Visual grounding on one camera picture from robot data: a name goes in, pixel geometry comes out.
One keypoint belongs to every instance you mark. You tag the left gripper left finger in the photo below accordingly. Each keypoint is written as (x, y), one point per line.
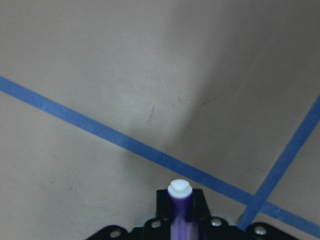
(163, 205)

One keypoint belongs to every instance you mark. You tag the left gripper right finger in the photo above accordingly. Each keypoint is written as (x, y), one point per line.
(200, 209)

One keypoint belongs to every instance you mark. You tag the purple highlighter pen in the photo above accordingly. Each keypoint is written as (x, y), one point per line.
(180, 194)

